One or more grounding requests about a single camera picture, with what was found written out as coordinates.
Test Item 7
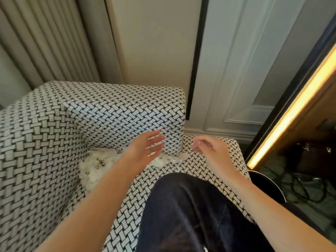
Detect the person's right hand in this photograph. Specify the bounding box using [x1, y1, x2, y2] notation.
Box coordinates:
[191, 135, 239, 179]

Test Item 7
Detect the person's left hand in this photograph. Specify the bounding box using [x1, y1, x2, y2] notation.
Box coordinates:
[120, 129, 165, 173]

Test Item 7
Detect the pile of white paper scraps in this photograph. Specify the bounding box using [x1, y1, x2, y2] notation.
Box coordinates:
[78, 148, 189, 193]

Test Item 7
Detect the black white woven-pattern sofa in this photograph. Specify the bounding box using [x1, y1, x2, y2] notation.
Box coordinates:
[0, 80, 257, 252]

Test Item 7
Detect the person's right forearm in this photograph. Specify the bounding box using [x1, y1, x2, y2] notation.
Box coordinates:
[223, 168, 336, 252]

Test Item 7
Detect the person's left forearm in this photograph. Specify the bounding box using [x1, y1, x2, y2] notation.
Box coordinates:
[35, 161, 142, 252]

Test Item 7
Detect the black round trash bin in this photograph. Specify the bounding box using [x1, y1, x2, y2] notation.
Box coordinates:
[248, 170, 287, 204]

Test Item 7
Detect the lit yellow light strip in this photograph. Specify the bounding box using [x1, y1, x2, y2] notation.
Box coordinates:
[246, 43, 336, 170]

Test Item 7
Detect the brown handbag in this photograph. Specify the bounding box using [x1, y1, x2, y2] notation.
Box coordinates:
[287, 141, 336, 176]

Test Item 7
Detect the wooden headboard panel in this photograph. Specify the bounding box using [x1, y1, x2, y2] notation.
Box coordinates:
[260, 73, 336, 160]

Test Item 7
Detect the pleated beige curtain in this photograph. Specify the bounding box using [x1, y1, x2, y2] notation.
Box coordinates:
[0, 0, 124, 90]

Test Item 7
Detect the sheer white curtain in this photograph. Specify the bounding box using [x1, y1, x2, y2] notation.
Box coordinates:
[0, 44, 32, 103]

